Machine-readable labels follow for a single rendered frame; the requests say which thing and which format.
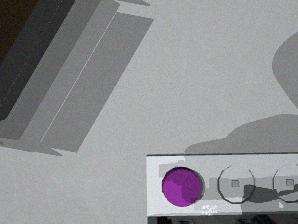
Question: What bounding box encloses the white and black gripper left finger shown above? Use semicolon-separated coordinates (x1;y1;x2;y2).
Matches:
157;217;172;224

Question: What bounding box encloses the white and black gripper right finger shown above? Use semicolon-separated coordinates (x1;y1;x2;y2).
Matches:
251;215;277;224

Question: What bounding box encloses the cardboard box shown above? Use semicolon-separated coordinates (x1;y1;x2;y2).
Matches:
0;0;39;66

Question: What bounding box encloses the light grey tray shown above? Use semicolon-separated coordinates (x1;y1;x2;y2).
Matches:
146;152;298;224

